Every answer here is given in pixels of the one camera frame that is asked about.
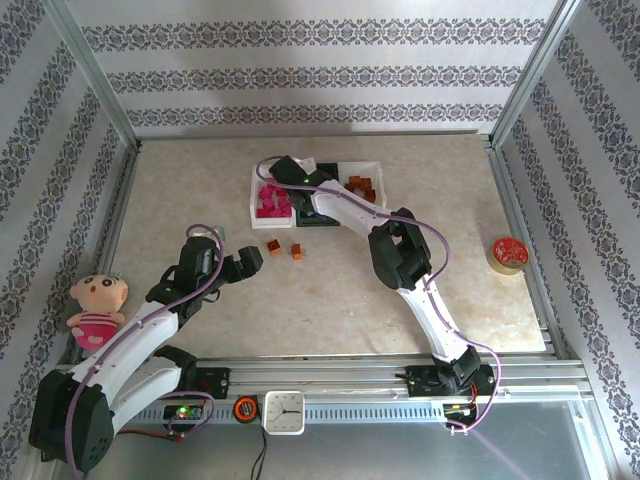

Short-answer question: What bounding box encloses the plush doll in pink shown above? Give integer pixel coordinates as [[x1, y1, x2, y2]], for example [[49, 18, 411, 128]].
[[67, 271, 129, 351]]

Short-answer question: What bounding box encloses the orange black round spool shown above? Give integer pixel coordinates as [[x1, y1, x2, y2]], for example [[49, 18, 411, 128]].
[[232, 395, 262, 424]]

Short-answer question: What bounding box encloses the small box with green light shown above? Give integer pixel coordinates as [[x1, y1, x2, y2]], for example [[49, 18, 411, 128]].
[[163, 403, 205, 422]]

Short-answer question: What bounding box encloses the white square clock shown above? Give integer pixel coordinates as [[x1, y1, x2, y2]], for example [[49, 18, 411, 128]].
[[262, 389, 307, 437]]

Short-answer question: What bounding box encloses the red gold tape roll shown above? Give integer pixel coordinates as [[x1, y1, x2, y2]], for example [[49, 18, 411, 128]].
[[486, 235, 531, 276]]

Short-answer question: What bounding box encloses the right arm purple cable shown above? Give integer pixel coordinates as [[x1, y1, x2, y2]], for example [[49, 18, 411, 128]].
[[255, 155, 503, 435]]

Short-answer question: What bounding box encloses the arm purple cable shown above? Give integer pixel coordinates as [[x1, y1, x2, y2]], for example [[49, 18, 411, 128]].
[[255, 155, 503, 435], [64, 223, 225, 474]]

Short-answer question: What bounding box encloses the aluminium frame rail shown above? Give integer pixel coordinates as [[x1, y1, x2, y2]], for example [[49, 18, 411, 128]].
[[67, 142, 144, 366], [483, 139, 584, 362]]

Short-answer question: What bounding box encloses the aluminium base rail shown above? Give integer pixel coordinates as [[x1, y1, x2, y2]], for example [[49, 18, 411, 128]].
[[49, 355, 597, 402]]

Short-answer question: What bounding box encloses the red black power cable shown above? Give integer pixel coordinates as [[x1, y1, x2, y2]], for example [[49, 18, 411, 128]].
[[118, 428, 184, 445]]

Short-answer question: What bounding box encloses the thin black cable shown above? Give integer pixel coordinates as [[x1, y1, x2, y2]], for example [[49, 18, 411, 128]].
[[248, 430, 270, 480]]

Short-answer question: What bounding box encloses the grey slotted cable duct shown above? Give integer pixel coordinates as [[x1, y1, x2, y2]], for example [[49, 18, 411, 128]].
[[134, 402, 451, 422]]

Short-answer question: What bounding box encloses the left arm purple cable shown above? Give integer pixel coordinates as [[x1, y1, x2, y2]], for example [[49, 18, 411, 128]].
[[64, 223, 225, 474]]

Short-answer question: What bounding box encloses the aluminium frame post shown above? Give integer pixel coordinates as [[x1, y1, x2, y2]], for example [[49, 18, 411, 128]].
[[488, 0, 587, 149], [46, 0, 143, 152]]

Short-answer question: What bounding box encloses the small circuit board with wires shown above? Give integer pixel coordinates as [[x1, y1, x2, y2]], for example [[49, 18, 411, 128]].
[[442, 401, 480, 435]]

